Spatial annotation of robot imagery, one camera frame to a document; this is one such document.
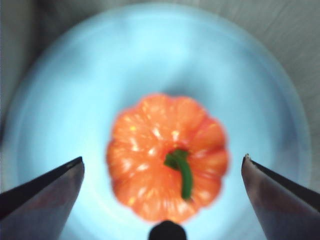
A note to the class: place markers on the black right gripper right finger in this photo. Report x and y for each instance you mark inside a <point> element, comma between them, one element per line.
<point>282,207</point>

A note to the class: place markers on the orange pumpkin with green stem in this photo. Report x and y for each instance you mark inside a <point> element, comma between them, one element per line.
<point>150,140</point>

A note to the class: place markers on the blue round plate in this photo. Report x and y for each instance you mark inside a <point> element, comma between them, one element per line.
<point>125,62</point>

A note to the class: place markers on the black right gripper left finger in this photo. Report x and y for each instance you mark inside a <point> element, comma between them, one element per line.
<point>37,210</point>

